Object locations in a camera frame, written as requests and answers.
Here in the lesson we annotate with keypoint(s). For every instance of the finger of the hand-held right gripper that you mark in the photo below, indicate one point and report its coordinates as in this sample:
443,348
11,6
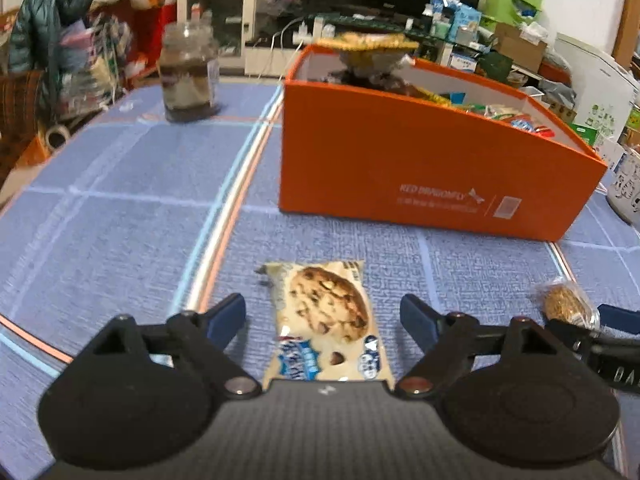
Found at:
575,342
620,319

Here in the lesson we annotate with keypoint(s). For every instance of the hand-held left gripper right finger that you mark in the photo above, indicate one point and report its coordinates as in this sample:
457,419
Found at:
420,317

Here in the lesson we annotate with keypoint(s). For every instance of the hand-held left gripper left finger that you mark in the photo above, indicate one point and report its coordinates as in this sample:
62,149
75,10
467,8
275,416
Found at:
225,317

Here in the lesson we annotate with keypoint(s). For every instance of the small clear pastry packet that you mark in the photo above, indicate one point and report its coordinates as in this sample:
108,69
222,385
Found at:
562,302

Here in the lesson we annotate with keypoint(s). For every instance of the white cookie packet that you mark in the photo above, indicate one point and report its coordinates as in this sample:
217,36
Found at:
325,305

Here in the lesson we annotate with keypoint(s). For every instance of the orange cardboard box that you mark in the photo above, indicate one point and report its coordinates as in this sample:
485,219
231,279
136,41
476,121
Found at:
400,160

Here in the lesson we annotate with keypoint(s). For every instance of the blue cookie packet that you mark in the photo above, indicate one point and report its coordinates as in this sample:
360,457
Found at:
522,124

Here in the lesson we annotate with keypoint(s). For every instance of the green label bread packet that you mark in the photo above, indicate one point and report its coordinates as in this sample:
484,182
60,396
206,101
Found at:
495,111

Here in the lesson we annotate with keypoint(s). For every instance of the black silver snack packet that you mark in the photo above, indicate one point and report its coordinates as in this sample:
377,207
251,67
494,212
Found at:
375,75

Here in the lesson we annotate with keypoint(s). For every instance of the yellow patterned snack packet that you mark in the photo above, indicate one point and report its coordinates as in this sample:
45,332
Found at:
370,44

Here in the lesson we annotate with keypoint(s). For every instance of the blue plaid tablecloth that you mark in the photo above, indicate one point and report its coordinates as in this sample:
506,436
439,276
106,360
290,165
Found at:
125,235

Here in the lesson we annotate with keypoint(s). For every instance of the white patterned mug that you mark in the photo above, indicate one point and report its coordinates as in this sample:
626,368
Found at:
627,185

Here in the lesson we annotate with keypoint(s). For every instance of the glass jar with dark contents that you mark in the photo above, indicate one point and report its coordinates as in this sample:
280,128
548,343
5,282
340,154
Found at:
190,75

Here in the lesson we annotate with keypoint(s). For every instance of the white chest appliance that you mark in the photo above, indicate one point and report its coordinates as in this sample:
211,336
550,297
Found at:
595,75

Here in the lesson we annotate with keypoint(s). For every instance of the tape roll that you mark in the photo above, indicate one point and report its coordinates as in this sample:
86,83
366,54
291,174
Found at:
47,137

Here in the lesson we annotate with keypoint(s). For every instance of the blue white box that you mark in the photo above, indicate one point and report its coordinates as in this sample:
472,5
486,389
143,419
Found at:
462,62

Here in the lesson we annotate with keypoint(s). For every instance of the glass and white TV stand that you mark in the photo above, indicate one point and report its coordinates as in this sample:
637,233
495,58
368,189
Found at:
270,57

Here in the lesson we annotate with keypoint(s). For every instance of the dark green bag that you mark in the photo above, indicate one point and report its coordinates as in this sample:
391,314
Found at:
495,62

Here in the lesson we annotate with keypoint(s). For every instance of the brown cardboard box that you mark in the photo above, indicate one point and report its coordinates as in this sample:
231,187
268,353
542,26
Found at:
525,52

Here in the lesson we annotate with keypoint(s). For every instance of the white power strip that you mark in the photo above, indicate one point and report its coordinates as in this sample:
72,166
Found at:
301,35

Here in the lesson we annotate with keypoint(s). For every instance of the brown checkered chair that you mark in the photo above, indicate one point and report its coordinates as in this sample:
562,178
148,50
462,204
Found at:
17,110

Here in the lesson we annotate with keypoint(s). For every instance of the brown wooden door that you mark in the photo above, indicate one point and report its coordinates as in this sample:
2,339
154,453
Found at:
629,20

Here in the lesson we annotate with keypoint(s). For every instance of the red cabinet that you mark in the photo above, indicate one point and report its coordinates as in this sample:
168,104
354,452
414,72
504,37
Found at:
150,25

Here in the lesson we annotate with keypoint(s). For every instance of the white glass-door cabinet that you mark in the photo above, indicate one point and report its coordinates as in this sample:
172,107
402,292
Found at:
185,5

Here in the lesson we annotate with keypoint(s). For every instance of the blue white milk carton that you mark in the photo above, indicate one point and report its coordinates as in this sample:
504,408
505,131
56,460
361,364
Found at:
442,2

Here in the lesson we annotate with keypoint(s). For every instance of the dark teal down jacket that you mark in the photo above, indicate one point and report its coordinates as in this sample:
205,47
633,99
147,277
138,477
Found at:
45,20

